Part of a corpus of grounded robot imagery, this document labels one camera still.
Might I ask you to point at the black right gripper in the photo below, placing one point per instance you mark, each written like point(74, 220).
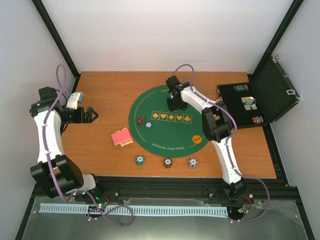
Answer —
point(172, 108)

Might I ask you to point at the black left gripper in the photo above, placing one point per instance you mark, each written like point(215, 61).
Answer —
point(88, 119)

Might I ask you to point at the triangular all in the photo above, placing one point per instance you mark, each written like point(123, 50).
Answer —
point(140, 120)

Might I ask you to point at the orange big blind button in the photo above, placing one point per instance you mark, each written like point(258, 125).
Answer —
point(197, 139)

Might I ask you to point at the brown 100 chip stack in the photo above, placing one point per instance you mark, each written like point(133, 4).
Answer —
point(167, 163)

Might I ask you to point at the green blue 50 chip stack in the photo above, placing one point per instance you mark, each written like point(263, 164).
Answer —
point(139, 160)

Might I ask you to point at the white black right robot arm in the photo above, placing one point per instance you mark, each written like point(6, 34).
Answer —
point(217, 125)

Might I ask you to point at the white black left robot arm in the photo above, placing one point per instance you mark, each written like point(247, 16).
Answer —
point(56, 173)

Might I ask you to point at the round green poker mat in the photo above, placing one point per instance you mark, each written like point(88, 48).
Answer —
point(171, 132)

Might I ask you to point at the red backed card deck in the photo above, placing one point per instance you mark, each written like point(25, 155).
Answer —
point(117, 137)

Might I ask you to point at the yellow playing card box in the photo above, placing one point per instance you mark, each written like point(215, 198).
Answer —
point(127, 137)

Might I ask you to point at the blue white chip stack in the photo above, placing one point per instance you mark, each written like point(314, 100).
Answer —
point(192, 163)

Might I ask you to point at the chips row in case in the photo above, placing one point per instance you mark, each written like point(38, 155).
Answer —
point(241, 87)

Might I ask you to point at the blue gold card deck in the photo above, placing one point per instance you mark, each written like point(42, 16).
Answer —
point(249, 103)

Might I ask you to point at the red white chips in case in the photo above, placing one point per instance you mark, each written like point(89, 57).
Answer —
point(258, 120)

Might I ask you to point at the black poker case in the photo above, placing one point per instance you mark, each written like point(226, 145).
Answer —
point(273, 91)

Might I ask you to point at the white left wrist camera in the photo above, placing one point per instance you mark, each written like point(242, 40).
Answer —
point(74, 99)

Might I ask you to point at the black aluminium frame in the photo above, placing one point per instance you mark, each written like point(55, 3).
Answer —
point(178, 188)

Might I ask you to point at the light blue cable duct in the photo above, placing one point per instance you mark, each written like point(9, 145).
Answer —
point(136, 210)

